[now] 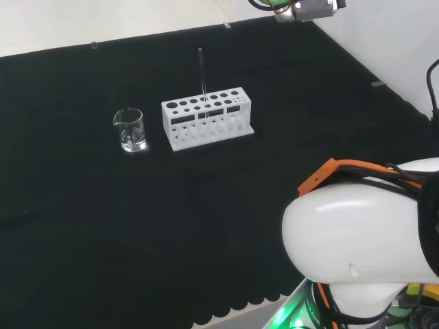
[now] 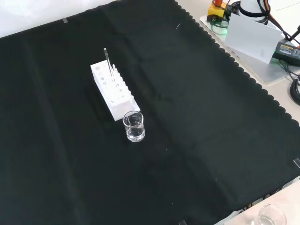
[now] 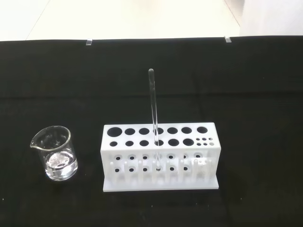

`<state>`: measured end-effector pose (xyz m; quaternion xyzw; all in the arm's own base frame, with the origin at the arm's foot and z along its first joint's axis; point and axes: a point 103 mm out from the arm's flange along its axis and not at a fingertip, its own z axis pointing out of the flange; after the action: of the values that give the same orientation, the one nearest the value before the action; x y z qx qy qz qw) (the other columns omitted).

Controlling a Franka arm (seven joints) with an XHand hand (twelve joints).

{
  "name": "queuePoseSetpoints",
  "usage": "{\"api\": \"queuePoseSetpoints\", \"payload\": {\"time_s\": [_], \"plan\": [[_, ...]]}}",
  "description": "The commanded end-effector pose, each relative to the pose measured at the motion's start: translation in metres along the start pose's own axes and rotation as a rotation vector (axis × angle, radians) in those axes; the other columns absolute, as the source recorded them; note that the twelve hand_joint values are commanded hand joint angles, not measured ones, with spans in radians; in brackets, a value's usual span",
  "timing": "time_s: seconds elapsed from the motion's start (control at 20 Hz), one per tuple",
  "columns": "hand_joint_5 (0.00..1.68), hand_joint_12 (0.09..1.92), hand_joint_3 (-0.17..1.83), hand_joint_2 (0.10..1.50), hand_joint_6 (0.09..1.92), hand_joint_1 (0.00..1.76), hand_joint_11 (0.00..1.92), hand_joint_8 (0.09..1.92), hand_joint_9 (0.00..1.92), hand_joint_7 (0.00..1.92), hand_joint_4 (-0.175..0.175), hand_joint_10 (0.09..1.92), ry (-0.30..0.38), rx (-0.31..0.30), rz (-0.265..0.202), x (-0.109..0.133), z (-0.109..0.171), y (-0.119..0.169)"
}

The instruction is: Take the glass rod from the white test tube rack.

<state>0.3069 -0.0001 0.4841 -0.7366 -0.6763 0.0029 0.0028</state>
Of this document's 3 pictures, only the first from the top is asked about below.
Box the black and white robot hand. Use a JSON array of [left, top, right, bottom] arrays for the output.
[[248, 0, 347, 23]]

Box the clear glass rod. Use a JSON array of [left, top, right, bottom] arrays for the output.
[[198, 48, 209, 119]]

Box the white test tube rack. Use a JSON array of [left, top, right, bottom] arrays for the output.
[[161, 87, 255, 152]]

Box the small clear glass beaker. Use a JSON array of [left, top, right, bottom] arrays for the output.
[[112, 107, 148, 154]]

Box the black cloth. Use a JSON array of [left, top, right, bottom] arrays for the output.
[[0, 15, 431, 329]]

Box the yellow stop button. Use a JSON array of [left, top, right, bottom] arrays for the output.
[[406, 282, 439, 309]]

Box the black cable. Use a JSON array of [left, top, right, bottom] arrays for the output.
[[426, 58, 439, 121]]

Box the orange cable guide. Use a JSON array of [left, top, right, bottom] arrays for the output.
[[297, 158, 423, 198]]

